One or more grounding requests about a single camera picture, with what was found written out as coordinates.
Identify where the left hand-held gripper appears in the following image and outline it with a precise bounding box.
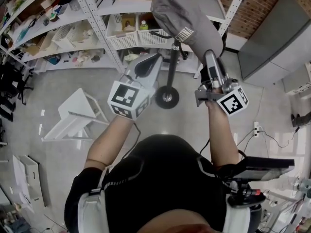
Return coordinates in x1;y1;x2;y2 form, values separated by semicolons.
107;52;163;121

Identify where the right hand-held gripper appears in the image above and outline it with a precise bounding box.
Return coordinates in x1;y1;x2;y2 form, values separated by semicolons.
195;50;250;117

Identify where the grey cap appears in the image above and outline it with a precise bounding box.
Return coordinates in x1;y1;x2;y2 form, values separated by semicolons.
150;0;224;64

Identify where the person's left forearm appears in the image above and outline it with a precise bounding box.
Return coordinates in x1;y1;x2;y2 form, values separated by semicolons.
84;112;137;171

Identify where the person's right forearm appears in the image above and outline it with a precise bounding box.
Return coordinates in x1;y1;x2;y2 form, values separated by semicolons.
206;100;240;169

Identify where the white metal shelf rack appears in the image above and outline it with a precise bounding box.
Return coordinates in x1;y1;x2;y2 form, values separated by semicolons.
0;0;251;80

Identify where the white perforated storage basket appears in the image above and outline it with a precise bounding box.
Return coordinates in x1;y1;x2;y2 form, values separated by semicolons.
52;24;79;49
106;13;139;50
137;13;173;47

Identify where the grey metal cabinet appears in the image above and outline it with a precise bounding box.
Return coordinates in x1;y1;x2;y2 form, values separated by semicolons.
237;0;311;85

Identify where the white step stool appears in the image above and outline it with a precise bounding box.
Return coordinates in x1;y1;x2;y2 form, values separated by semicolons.
41;88;110;142

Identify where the black waist-mounted screen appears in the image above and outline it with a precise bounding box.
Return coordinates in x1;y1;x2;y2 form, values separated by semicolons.
227;156;295;182

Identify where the person's black shirt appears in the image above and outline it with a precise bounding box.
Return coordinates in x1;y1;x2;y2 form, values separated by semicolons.
64;133;263;233

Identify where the black office chair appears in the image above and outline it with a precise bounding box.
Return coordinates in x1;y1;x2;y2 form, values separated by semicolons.
0;61;34;122

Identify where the white flat cardboard box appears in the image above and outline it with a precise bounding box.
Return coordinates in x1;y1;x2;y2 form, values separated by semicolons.
12;154;46;213

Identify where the black power cable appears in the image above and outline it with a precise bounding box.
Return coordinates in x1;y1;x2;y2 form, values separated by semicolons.
237;126;301;151

